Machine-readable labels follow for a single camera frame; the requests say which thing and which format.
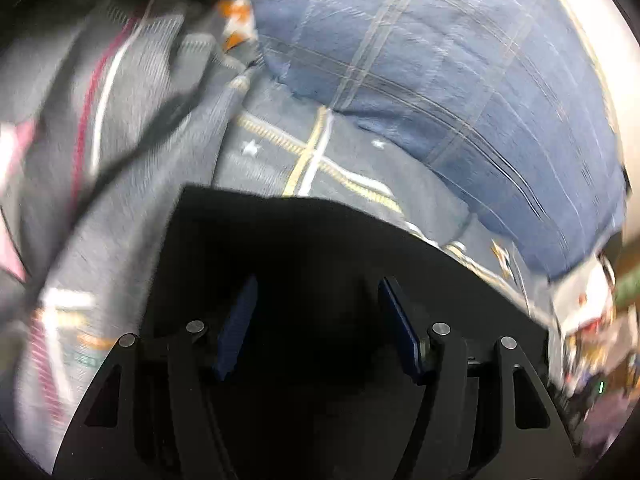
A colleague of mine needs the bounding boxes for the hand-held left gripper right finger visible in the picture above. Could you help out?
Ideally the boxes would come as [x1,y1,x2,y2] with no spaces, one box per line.
[377,276,592,480]

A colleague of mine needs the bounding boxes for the blue plaid pillow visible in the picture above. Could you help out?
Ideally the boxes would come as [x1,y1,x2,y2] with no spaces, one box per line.
[245,0,628,281]

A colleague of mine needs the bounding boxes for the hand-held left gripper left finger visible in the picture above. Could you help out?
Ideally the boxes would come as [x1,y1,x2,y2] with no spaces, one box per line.
[52,274,261,480]

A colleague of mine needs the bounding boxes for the grey star printed bedsheet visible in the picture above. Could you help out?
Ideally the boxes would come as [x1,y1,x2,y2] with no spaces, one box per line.
[0,0,551,473]

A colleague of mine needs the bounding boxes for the white paper bag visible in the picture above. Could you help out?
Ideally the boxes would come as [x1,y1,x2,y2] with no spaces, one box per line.
[549,255,621,333]

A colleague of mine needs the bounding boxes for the black pants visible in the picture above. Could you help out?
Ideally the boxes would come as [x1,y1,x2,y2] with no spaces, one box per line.
[140,185,551,480]

